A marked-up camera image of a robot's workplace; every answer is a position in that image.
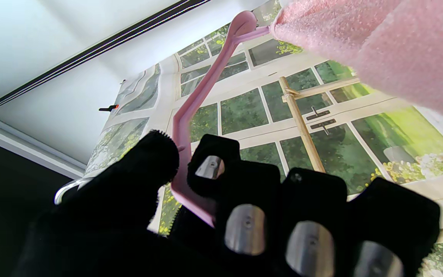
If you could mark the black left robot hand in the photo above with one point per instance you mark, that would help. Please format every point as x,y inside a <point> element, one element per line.
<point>121,231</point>

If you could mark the pink clothes hanger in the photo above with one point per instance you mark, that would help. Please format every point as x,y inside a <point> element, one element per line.
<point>190,107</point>

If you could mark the pink square towel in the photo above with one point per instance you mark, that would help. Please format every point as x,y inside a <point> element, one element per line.
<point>398,42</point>

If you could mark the black orange clamp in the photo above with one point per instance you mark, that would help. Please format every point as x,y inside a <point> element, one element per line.
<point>109,108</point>

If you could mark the printed garden room backdrop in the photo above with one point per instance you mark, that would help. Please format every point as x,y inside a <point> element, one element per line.
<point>252,111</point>

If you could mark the wooden drying rack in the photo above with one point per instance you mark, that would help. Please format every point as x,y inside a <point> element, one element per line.
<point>302,123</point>

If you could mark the black ceiling rail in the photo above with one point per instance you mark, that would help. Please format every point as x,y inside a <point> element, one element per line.
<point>90,52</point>

